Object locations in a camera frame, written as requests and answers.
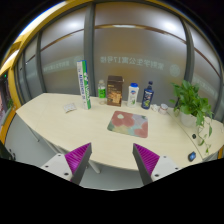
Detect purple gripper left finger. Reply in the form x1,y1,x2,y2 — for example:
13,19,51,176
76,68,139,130
40,142,93,186

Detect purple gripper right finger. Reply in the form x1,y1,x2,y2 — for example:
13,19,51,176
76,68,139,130
132,143,182,186

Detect floral mouse pad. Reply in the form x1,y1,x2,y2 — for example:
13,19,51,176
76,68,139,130
107,111,148,138

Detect dark blue computer mouse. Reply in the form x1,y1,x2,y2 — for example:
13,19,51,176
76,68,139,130
188,151,196,162

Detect white packet on table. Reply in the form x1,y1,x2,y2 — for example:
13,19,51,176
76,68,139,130
63,103,77,113

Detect small white pink cup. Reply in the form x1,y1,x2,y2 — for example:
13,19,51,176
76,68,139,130
159,104,168,115

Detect dark blue drink bottle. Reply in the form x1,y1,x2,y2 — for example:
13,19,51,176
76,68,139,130
141,81,154,109

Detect green potted plant white pot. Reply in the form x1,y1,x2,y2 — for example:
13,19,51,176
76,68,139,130
170,80,213,154

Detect white lotion bottle blue cap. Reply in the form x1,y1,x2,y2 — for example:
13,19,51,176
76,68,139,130
127,83,139,107

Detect brown cardboard box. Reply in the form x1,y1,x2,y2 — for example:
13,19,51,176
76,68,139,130
107,75,124,106

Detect clear green-label water bottle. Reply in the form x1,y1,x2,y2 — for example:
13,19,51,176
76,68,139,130
98,80,106,105

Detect shuttlecock tube green white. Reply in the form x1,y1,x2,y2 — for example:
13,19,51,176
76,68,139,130
77,60,91,110

